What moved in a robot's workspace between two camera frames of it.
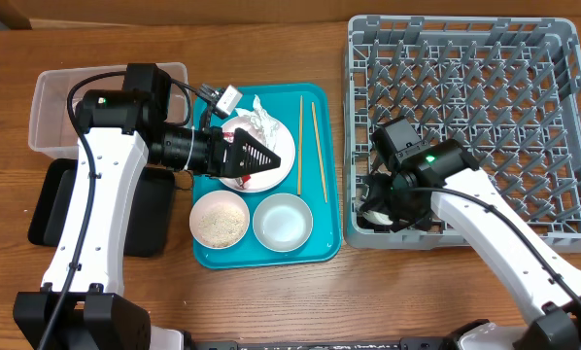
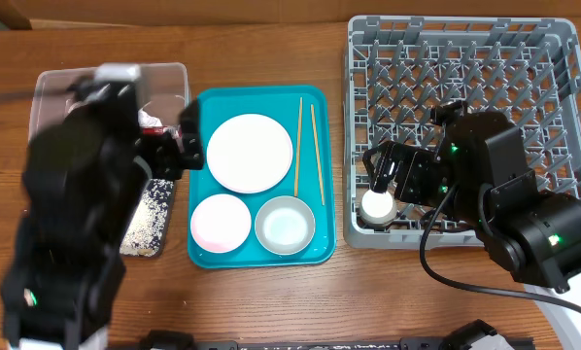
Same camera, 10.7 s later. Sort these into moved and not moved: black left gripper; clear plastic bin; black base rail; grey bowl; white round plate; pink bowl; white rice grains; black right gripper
Moved: black right gripper; white rice grains; black left gripper
Not moved: white round plate; clear plastic bin; grey bowl; pink bowl; black base rail
